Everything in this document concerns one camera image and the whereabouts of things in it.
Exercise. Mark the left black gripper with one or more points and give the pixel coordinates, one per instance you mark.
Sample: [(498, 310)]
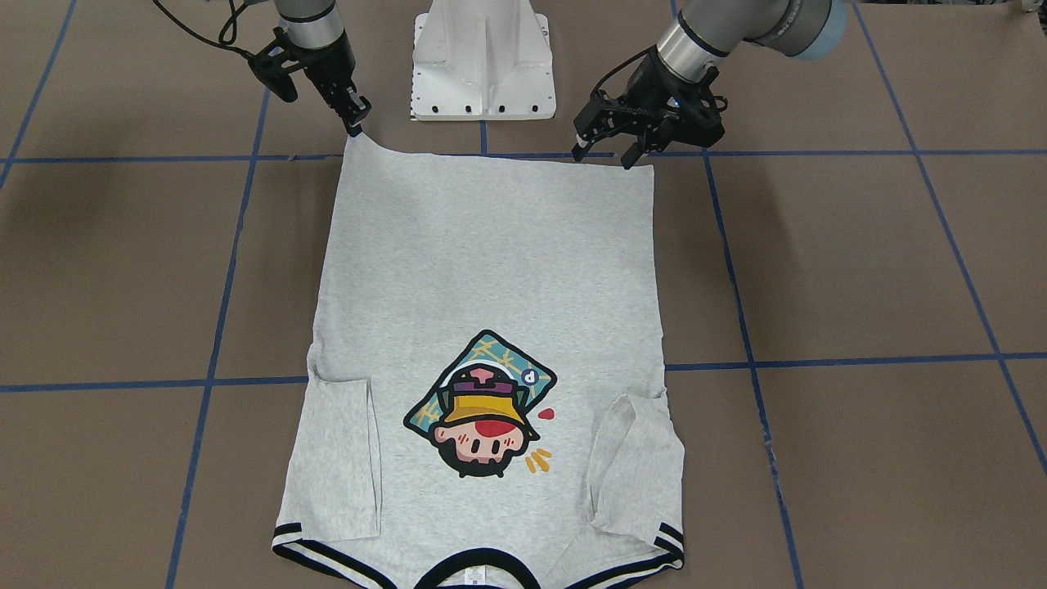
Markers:
[(644, 84)]

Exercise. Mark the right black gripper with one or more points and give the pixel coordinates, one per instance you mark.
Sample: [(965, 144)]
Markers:
[(322, 65)]

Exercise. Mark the grey cartoon print t-shirt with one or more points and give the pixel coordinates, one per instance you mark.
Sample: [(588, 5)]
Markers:
[(486, 403)]

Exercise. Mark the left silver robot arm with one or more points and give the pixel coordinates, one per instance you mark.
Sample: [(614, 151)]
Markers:
[(711, 30)]

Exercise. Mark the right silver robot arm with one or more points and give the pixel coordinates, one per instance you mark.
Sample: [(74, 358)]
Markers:
[(312, 38)]

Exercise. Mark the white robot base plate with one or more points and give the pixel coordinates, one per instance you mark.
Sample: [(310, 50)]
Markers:
[(477, 61)]

